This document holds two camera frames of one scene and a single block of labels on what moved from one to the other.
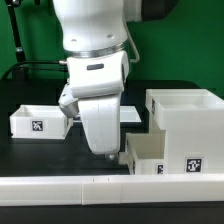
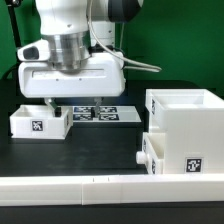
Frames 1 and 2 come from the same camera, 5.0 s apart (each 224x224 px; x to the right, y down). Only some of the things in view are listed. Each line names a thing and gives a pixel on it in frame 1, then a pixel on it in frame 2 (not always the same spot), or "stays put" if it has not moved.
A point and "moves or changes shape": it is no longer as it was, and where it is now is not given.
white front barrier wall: [110, 189] stays put
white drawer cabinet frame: [193, 121] stays put
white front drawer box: [146, 153] moves or changes shape
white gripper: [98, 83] to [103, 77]
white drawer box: [43, 121] stays put
